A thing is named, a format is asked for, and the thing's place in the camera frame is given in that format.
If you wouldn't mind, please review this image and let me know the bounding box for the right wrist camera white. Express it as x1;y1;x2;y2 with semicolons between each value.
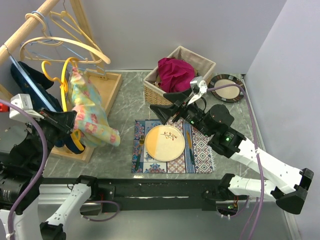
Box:
188;76;208;105

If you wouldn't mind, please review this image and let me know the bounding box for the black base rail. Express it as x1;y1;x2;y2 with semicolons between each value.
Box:
39;176;251;216

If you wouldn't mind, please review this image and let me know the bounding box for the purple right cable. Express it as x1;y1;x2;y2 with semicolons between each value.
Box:
207;83;265;240

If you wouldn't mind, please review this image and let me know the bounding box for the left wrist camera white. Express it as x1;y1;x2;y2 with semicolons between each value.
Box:
9;93;44;123

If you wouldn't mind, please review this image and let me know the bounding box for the blue wire hanger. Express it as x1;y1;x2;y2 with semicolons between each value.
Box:
26;11;107;71

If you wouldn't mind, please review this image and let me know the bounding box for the orange plastic hanger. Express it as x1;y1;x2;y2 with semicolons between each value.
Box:
41;57;85;151

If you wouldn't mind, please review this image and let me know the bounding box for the yellow plastic hanger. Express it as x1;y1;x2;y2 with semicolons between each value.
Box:
49;10;101;52

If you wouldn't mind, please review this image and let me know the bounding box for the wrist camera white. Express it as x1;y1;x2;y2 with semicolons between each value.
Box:
9;93;44;123
188;76;208;105

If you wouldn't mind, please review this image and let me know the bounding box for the light blue wide hanger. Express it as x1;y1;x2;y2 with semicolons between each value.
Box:
9;56;61;112

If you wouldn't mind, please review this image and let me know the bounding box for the striped rim dark plate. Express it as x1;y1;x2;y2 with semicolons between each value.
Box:
208;73;246;103

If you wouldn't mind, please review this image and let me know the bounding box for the magenta pleated skirt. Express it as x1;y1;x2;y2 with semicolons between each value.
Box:
157;57;197;93

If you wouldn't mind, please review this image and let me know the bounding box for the cream wooden hanger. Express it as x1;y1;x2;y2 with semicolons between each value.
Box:
19;13;111;65

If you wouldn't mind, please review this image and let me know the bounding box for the yellow cream dinner plate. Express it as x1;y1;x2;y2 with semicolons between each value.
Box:
144;124;186;162

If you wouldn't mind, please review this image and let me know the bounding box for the patterned placemat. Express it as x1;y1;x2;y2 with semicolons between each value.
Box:
131;119;215;174

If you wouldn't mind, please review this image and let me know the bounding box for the wicker basket with liner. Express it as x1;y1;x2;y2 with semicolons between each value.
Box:
143;45;216;105

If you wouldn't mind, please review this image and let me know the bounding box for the pastel floral skirt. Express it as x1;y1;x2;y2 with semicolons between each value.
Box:
66;67;121;148

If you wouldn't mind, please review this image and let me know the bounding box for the dark denim skirt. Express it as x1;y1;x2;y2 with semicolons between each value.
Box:
9;62;86;155

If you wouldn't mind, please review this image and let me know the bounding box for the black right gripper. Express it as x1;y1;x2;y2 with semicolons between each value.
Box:
149;87;214;138

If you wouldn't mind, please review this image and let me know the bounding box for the gold fork green handle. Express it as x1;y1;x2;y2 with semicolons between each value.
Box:
134;135;145;171

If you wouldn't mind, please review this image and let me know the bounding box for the gold knife green handle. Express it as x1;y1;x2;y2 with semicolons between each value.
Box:
186;131;195;166

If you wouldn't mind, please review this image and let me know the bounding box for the aluminium frame rail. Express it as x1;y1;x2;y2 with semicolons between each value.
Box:
37;184;106;208

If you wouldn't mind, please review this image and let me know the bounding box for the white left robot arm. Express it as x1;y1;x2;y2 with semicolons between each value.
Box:
0;109;100;240

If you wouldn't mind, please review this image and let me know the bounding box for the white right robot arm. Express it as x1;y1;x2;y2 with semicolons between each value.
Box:
150;89;314;215

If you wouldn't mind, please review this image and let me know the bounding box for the wooden clothes rack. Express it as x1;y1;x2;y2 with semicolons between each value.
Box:
0;0;123;163

